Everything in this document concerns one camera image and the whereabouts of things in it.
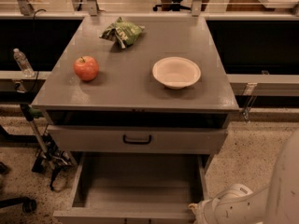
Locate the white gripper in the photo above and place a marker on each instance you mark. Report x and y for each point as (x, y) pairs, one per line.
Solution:
(204, 209)

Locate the grey drawer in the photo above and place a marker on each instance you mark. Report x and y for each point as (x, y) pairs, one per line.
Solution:
(135, 189)
(138, 139)

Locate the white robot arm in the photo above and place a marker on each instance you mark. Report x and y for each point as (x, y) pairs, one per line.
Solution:
(276, 203)

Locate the grey drawer cabinet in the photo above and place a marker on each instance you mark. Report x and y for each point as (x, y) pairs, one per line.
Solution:
(125, 92)

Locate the grey top drawer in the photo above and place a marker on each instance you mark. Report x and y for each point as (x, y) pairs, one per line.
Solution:
(138, 139)

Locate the white paper bowl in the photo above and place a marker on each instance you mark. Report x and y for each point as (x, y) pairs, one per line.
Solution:
(176, 72)

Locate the black office chair base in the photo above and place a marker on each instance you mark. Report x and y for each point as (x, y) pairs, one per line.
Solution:
(28, 205)

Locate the red apple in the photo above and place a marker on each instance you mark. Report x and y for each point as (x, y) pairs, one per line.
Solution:
(86, 68)

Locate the green chip bag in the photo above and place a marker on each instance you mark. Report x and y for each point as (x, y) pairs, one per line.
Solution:
(125, 33)

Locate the clear plastic water bottle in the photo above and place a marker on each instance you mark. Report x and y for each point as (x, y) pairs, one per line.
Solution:
(23, 63)

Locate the metal clamp on rail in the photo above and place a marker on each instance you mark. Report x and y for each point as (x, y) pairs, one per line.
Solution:
(250, 92)

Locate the grabber tool with green handle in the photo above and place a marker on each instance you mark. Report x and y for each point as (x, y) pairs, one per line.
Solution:
(48, 150)

